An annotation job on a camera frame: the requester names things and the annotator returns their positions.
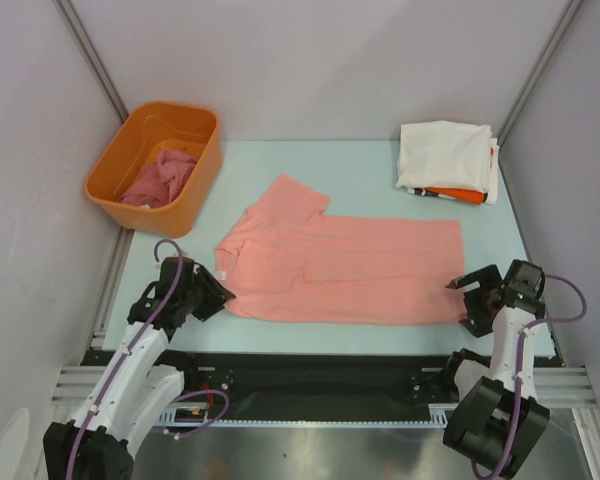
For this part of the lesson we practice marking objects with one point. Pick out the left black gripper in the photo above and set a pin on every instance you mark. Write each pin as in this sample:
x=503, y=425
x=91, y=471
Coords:
x=216, y=294

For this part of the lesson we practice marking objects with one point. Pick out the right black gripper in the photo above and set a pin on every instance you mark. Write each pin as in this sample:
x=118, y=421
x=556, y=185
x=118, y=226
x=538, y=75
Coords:
x=478, y=323

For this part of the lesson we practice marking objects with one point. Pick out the light pink t-shirt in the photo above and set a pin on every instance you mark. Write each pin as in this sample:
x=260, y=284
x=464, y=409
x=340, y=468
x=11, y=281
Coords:
x=286, y=260

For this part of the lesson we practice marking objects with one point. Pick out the dark pink t-shirt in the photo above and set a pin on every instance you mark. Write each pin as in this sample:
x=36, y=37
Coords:
x=161, y=182

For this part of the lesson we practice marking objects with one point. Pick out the orange plastic basket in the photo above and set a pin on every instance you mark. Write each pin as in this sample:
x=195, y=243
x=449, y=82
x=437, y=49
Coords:
x=149, y=130

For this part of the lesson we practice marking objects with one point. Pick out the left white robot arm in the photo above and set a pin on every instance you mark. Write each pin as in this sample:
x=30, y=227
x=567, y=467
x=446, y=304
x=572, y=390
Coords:
x=103, y=436

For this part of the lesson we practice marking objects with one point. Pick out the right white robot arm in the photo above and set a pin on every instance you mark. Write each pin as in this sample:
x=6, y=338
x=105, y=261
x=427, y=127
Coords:
x=498, y=419

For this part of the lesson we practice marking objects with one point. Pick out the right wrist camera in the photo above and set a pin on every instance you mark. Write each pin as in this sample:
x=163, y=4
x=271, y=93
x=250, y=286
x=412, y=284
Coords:
x=523, y=282

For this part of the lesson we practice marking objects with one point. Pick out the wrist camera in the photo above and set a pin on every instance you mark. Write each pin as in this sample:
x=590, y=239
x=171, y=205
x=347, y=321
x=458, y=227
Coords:
x=523, y=282
x=176, y=278

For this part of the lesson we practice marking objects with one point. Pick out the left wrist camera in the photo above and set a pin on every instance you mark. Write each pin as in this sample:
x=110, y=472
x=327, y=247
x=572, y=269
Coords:
x=176, y=278

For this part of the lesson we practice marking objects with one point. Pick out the aluminium frame rail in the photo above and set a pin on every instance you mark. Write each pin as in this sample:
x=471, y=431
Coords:
x=557, y=388

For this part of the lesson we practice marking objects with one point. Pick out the white slotted cable duct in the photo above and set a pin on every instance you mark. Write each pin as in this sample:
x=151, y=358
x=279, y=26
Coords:
x=436, y=418

